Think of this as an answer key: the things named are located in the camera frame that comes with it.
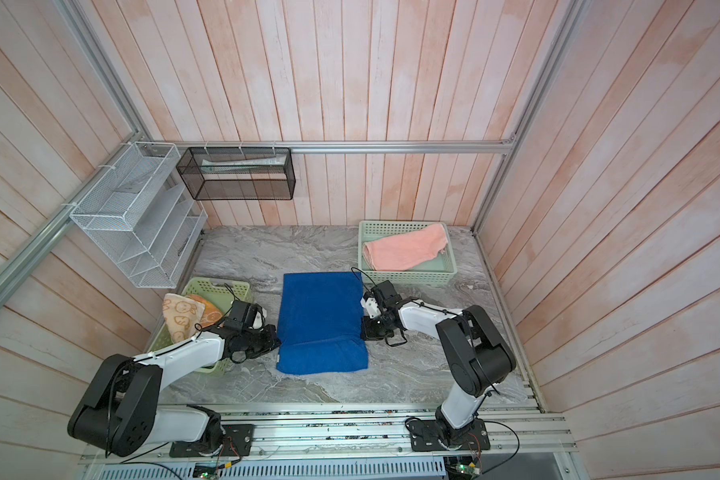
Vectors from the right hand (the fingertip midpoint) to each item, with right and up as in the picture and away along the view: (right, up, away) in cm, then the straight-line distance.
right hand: (362, 334), depth 92 cm
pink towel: (+18, +27, +19) cm, 38 cm away
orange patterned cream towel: (-52, +7, -7) cm, 53 cm away
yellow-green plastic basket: (-46, +13, +6) cm, 48 cm away
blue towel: (-13, +3, +1) cm, 14 cm away
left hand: (-25, -3, -3) cm, 25 cm away
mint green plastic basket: (+25, +19, +6) cm, 32 cm away
